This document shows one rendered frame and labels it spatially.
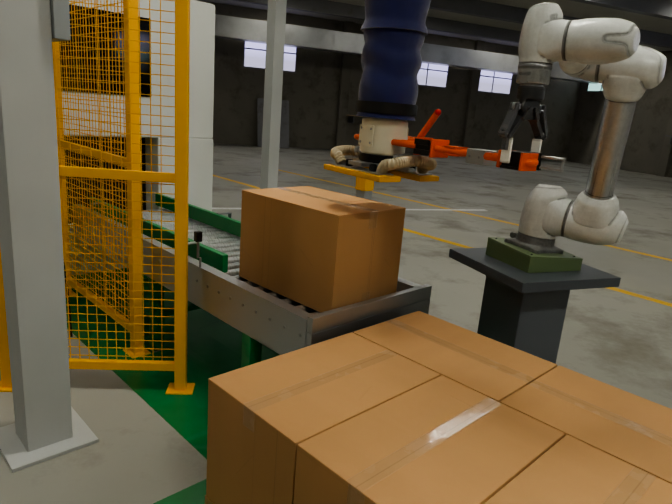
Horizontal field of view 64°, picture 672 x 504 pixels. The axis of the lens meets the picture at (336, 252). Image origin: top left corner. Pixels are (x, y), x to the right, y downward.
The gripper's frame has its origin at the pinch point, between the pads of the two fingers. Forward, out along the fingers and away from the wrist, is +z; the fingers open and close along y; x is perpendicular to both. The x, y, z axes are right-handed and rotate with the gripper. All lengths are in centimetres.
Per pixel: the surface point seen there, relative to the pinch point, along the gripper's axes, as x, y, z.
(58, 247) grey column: -107, 105, 45
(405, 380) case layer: -8, 27, 68
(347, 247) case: -59, 14, 40
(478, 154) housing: -11.4, 4.6, 0.1
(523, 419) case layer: 24, 13, 68
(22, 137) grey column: -105, 114, 7
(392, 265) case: -64, -15, 52
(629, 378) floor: -24, -165, 123
